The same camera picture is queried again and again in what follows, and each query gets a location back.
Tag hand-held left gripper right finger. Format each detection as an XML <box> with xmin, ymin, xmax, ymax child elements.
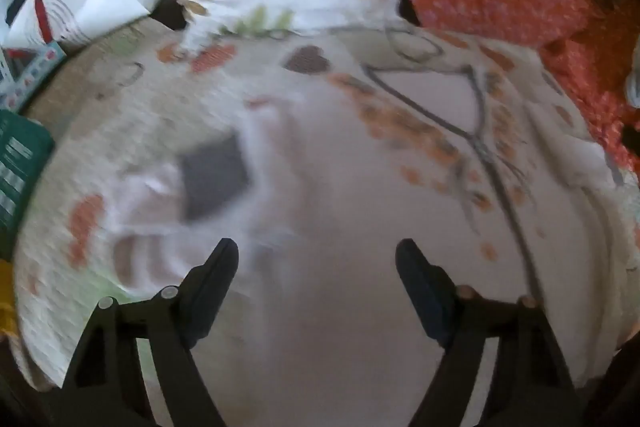
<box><xmin>396</xmin><ymin>239</ymin><xmax>591</xmax><ymax>427</ymax></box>

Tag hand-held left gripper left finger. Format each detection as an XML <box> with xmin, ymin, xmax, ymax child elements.
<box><xmin>50</xmin><ymin>238</ymin><xmax>239</xmax><ymax>427</ymax></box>

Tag pale pink sweater grey hem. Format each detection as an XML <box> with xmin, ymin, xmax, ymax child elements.
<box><xmin>240</xmin><ymin>27</ymin><xmax>631</xmax><ymax>427</ymax></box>

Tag small white garment grey patch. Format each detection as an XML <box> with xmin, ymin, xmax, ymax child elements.
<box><xmin>107</xmin><ymin>127</ymin><xmax>281</xmax><ymax>298</ymax></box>

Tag beige patterned fleece blanket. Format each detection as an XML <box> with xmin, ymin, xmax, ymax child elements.
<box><xmin>12</xmin><ymin>14</ymin><xmax>361</xmax><ymax>390</ymax></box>

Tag green box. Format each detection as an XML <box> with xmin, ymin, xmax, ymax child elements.
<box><xmin>0</xmin><ymin>109</ymin><xmax>56</xmax><ymax>260</ymax></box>

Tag red floral bedsheet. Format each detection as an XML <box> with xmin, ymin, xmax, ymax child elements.
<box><xmin>539</xmin><ymin>4</ymin><xmax>640</xmax><ymax>175</ymax></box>

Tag colourful printed box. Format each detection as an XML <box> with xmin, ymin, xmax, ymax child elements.
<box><xmin>0</xmin><ymin>41</ymin><xmax>67</xmax><ymax>112</ymax></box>

